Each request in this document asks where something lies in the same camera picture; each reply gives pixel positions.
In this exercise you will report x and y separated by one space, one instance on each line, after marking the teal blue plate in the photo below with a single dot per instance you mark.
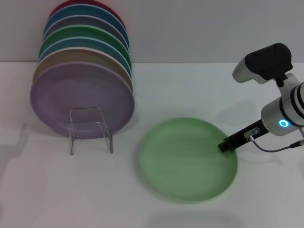
78 42

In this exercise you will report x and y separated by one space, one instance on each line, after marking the red plate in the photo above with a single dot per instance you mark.
114 10

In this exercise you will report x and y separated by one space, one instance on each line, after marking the light green plate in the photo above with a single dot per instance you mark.
185 161

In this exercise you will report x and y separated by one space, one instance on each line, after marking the lavender plate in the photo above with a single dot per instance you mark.
80 90

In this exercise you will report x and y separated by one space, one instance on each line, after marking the clear acrylic plate rack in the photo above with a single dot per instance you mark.
90 115

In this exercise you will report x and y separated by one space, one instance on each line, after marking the grey purple plate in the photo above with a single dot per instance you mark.
78 21

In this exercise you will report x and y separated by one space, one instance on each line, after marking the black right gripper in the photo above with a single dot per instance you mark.
240 139

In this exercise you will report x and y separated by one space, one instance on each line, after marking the dark green plate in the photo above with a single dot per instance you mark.
78 32

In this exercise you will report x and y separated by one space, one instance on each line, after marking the beige plate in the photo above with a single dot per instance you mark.
71 55

